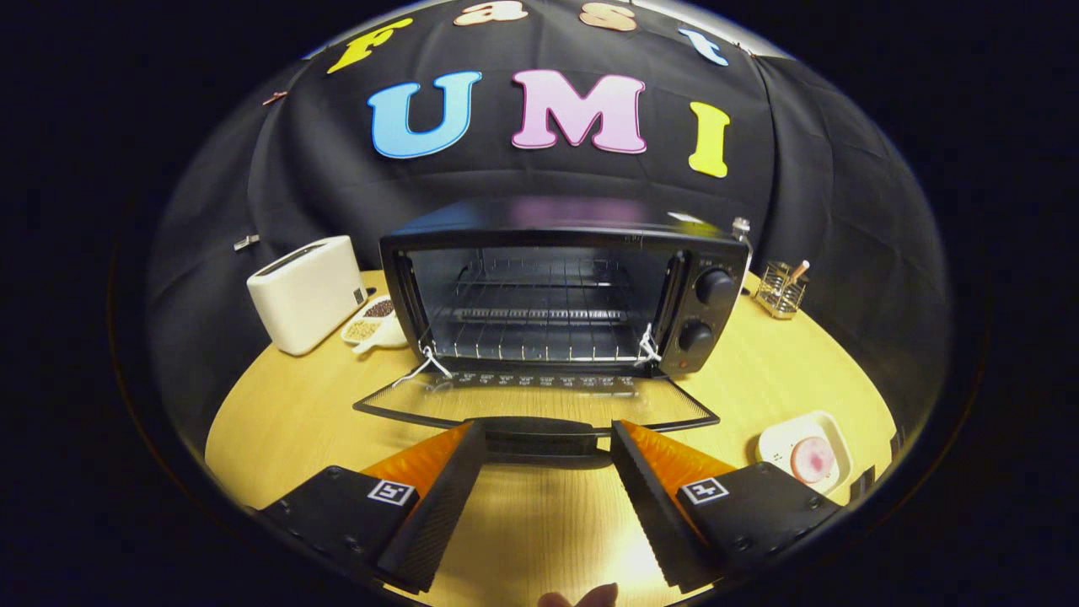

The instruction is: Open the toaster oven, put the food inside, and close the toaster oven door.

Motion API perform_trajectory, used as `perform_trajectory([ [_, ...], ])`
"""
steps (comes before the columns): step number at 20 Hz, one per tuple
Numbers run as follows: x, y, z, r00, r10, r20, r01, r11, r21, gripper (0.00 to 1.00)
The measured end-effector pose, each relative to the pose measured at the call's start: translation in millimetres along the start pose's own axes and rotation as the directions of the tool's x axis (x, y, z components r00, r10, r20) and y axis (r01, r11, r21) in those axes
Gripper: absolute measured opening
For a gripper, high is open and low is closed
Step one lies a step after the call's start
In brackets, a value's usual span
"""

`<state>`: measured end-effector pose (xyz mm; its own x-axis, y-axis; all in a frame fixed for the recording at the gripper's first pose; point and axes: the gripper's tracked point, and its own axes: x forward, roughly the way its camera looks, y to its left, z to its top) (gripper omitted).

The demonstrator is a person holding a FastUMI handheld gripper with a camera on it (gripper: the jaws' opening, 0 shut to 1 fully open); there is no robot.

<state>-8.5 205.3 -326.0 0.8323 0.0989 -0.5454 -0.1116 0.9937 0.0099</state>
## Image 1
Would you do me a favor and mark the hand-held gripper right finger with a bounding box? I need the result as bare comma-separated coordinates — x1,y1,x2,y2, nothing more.
610,419,845,591

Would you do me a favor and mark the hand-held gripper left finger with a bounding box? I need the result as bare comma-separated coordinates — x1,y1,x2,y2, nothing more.
257,420,488,594

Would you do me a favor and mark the cream square tray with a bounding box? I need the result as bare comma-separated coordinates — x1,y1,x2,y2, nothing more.
756,411,854,496

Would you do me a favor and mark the pink ham slice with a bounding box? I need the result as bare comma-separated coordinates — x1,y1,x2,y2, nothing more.
790,436,837,485

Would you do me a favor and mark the black toaster oven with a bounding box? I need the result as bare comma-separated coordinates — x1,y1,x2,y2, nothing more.
352,198,752,470

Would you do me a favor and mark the white bread toaster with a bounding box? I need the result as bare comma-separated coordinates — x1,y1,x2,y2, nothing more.
246,235,369,357

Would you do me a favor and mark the white divided seasoning dish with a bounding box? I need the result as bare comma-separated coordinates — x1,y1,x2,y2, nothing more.
341,293,409,355

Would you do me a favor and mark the black backdrop cloth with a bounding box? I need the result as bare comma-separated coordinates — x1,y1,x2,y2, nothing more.
148,0,953,439

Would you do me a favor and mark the wire utensil holder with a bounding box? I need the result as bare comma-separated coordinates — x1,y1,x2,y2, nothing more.
753,261,808,320

